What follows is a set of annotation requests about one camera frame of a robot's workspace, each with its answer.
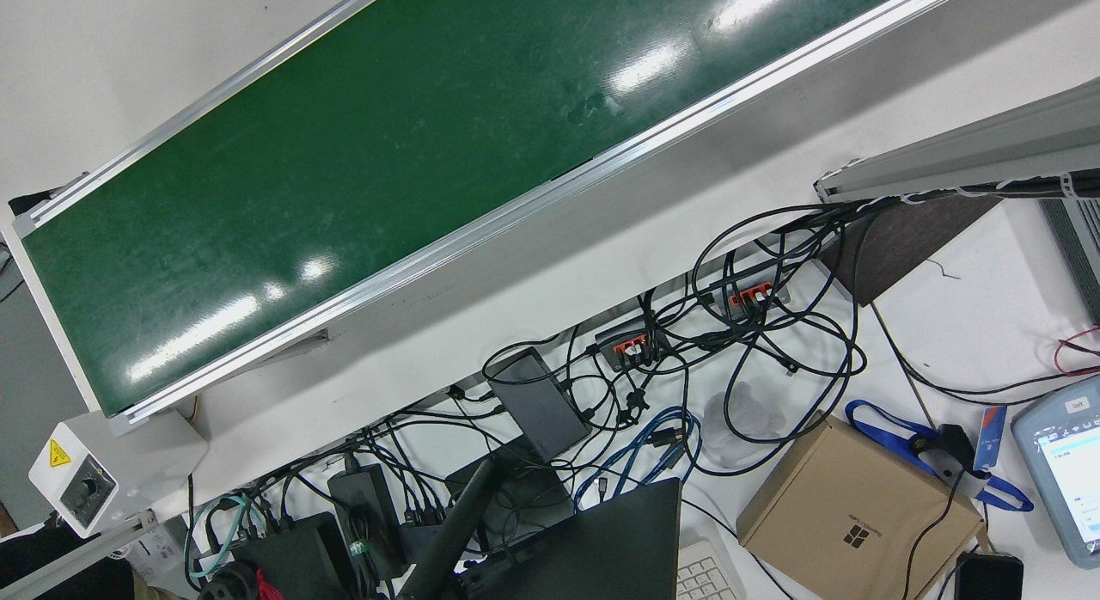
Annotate black knob red tie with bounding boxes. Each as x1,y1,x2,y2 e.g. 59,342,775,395
199,561,284,600

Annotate aluminium support bar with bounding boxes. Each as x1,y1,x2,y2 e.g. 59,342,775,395
0,510,162,600

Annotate white keyboard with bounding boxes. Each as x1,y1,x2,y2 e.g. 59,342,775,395
676,538,747,600

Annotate black small device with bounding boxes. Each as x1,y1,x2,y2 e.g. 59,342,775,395
954,551,1025,600

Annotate blue lanyard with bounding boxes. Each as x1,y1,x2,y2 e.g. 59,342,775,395
845,400,1035,512

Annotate brown board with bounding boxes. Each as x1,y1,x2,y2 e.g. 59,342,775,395
821,196,1002,307

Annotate blue white card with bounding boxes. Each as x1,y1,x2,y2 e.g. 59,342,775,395
975,405,1008,474

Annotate cardboard box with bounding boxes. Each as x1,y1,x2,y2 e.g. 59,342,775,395
736,413,986,599

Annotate black cable tangle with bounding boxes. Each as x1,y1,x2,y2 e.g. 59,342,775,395
344,200,1100,600

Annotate black laptop lid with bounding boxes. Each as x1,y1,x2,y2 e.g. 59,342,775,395
460,477,684,600

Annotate grey teach pendant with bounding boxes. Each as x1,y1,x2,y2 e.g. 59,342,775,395
1011,385,1100,571

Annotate black docking station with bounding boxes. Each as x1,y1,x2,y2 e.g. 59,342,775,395
486,347,594,463

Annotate clear plastic bag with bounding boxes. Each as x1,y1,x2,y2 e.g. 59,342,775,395
703,379,787,474

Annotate black stand pole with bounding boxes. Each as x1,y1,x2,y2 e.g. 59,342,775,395
400,456,505,600

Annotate blue cable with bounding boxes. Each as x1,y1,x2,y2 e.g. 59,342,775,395
573,407,703,508

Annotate white conveyor control box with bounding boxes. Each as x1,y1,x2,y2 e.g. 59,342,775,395
28,409,210,539

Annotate teal cable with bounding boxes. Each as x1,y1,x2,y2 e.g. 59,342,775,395
185,494,269,581

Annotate black device on lanyard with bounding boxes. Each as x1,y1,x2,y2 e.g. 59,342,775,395
911,423,978,487

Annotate black hub orange plugs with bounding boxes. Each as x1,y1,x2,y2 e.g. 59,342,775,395
595,319,661,370
720,282,791,315

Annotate black power adapter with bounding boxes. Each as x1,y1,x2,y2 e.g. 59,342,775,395
327,462,409,579

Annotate black box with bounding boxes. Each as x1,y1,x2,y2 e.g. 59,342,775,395
230,511,355,600

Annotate green conveyor belt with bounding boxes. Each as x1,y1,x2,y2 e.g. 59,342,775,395
9,0,985,433

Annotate red wire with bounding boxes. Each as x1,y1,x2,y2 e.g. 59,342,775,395
1054,328,1100,379

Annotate aluminium profile bar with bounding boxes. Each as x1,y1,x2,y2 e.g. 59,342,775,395
814,77,1100,205

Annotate grey ribbed panel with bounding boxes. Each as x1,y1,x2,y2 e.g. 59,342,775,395
1038,196,1100,324

